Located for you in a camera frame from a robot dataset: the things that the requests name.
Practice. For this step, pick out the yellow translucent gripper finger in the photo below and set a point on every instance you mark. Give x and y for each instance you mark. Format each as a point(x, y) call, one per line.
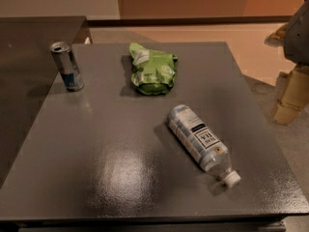
point(293, 94)

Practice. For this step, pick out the blue label plastic bottle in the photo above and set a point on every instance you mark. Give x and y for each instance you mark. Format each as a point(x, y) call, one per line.
point(203, 145)

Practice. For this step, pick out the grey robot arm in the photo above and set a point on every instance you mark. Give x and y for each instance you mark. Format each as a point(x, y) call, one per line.
point(293, 37)

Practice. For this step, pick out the green crumpled snack bag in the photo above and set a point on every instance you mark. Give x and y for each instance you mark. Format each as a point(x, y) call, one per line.
point(153, 71)

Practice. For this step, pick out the silver blue drink can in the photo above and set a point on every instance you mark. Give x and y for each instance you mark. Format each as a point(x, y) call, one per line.
point(67, 66)

